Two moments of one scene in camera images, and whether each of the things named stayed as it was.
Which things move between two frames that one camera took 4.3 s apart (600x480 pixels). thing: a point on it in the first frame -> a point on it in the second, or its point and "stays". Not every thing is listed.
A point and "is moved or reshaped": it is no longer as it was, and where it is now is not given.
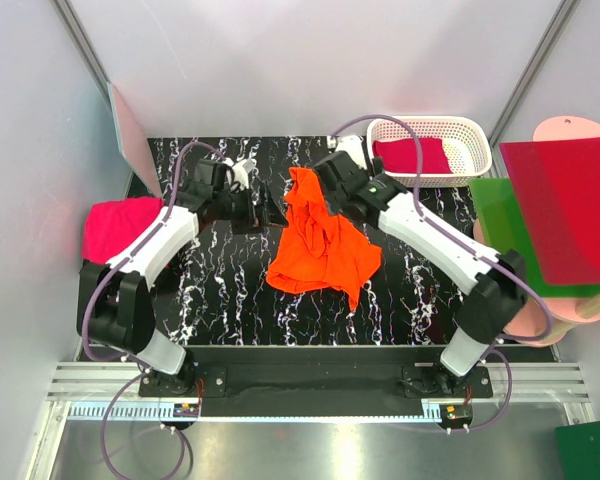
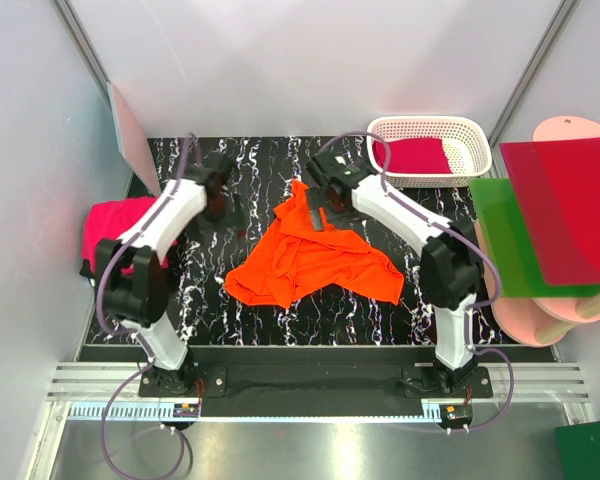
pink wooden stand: (541, 321) stays
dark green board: (589, 450) stays
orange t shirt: (319, 250) is moved or reshaped
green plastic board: (506, 229) stays
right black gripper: (330, 196) -> (316, 199)
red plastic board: (570, 193) stays
